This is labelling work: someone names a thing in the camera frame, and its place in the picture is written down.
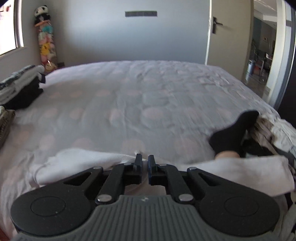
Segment white sweatshirt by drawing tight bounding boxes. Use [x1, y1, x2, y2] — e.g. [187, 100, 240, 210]
[29, 148, 295, 197]

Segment polka dot bed sheet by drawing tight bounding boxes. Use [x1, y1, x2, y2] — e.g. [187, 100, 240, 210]
[0, 60, 296, 239]

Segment black sock foot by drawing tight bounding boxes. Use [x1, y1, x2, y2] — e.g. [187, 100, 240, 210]
[209, 110, 259, 155]

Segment beige crumpled garment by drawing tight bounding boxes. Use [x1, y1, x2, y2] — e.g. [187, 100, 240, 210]
[250, 117, 275, 150]

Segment black folded garment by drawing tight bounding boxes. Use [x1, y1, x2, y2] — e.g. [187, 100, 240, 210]
[1, 74, 45, 110]

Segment striped folded garment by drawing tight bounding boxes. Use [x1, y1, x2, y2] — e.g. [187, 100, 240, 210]
[0, 106, 16, 147]

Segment white crumpled garment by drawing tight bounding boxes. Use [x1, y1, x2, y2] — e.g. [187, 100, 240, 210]
[271, 119, 295, 154]

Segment grey folded garments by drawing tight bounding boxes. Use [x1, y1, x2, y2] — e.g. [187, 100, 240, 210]
[1, 65, 45, 103]

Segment silver trash bin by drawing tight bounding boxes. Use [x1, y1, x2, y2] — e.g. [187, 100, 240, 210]
[247, 60, 256, 75]

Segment plush toy tube holder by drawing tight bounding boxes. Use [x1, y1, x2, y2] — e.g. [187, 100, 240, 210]
[35, 20, 58, 73]

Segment floral dark folded garment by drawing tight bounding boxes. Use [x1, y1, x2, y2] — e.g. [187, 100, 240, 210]
[0, 65, 35, 90]

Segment beige door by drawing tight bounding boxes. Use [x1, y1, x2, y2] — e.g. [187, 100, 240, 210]
[206, 0, 254, 80]

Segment window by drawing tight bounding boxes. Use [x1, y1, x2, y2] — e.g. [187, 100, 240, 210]
[1, 0, 23, 56]

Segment panda plush toy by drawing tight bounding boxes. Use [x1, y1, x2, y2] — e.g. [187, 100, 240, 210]
[34, 5, 51, 25]

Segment wall switch panel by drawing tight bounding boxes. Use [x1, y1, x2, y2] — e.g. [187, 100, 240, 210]
[125, 11, 158, 18]

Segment black door handle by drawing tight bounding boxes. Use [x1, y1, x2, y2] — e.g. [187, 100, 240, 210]
[212, 17, 223, 34]

